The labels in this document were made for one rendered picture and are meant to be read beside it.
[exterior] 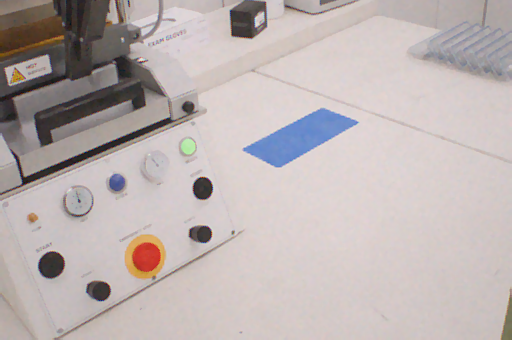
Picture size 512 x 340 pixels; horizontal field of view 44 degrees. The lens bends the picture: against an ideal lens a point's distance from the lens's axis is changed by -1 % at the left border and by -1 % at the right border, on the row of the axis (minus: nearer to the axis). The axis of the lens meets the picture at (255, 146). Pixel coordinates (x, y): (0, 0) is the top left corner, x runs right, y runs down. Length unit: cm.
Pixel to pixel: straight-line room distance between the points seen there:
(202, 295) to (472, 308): 35
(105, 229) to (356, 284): 34
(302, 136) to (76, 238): 53
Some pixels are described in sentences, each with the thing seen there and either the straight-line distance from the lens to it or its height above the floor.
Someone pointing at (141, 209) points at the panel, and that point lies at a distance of 90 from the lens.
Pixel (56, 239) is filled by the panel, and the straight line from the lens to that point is 86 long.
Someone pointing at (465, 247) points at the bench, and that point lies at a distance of 98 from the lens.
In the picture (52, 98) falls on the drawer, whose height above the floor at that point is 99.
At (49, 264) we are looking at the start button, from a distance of 85.
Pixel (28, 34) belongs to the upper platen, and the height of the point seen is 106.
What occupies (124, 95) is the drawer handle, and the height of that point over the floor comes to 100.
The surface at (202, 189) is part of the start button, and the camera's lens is 93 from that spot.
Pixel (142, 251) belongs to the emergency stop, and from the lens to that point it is 89.
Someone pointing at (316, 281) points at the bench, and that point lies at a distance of 90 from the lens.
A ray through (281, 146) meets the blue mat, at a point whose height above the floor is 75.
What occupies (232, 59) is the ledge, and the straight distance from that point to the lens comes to 147.
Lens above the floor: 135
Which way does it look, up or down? 30 degrees down
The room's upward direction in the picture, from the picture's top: 3 degrees counter-clockwise
